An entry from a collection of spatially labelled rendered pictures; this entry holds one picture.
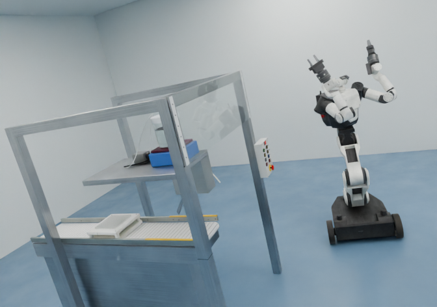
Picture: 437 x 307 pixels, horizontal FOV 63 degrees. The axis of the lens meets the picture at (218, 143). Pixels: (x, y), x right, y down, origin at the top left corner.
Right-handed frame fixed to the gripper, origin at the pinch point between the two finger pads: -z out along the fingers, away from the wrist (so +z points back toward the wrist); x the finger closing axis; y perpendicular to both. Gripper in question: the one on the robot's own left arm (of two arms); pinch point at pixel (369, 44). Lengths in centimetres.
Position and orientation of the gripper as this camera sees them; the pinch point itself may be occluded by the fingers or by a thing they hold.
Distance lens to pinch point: 342.0
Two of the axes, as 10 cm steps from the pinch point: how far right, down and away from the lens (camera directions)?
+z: 1.5, 9.7, -1.8
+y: -8.5, 2.2, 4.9
